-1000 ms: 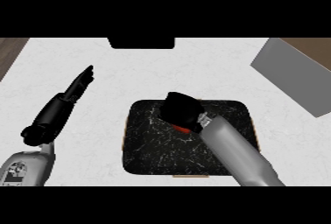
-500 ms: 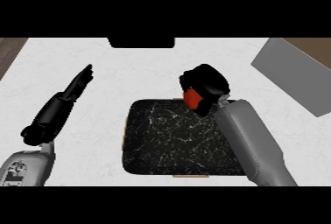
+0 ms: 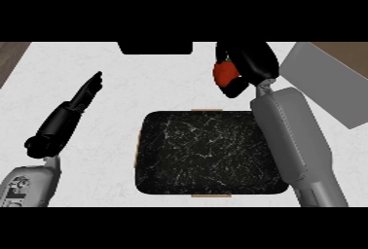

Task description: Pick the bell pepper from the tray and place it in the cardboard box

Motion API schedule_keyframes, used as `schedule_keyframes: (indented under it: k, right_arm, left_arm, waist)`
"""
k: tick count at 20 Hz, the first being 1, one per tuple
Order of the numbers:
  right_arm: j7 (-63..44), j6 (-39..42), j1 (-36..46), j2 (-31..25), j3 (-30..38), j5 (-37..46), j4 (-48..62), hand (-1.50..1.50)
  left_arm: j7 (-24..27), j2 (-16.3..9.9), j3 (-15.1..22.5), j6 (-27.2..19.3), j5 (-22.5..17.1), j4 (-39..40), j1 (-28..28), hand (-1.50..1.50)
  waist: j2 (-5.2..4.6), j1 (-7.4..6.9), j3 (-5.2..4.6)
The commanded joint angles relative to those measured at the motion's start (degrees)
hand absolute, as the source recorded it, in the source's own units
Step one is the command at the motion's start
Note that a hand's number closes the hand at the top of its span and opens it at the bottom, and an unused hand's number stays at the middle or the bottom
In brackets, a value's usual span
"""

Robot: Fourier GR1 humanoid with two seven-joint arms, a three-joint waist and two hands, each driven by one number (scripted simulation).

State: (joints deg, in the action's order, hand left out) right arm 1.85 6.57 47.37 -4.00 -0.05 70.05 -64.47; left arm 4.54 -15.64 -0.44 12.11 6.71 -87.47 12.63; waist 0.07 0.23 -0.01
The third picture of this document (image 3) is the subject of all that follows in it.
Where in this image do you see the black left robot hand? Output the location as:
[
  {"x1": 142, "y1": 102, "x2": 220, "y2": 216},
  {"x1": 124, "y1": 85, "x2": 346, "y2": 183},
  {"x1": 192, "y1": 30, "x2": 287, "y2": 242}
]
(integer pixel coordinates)
[{"x1": 24, "y1": 70, "x2": 105, "y2": 160}]

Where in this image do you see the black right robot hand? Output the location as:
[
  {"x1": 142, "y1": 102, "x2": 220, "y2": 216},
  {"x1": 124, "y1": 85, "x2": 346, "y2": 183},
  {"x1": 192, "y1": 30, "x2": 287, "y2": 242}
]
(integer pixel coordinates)
[{"x1": 213, "y1": 42, "x2": 281, "y2": 99}]

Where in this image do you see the red bell pepper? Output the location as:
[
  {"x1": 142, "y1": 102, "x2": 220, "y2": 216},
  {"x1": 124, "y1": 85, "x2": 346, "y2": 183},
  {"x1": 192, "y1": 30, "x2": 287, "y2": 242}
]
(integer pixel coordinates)
[{"x1": 213, "y1": 57, "x2": 241, "y2": 89}]

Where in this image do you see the grey flat box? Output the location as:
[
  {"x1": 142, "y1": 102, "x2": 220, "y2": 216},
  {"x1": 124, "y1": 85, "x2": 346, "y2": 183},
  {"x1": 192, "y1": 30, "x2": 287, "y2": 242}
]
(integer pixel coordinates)
[{"x1": 280, "y1": 42, "x2": 368, "y2": 130}]

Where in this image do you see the black marbled tray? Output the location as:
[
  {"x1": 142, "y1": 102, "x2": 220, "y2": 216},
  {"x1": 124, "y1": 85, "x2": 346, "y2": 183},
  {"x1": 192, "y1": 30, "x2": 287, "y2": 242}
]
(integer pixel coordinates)
[{"x1": 132, "y1": 109, "x2": 290, "y2": 198}]

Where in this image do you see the black appliance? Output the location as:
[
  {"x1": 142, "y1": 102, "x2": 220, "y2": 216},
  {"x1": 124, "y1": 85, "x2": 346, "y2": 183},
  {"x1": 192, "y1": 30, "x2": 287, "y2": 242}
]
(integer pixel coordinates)
[{"x1": 117, "y1": 42, "x2": 194, "y2": 55}]

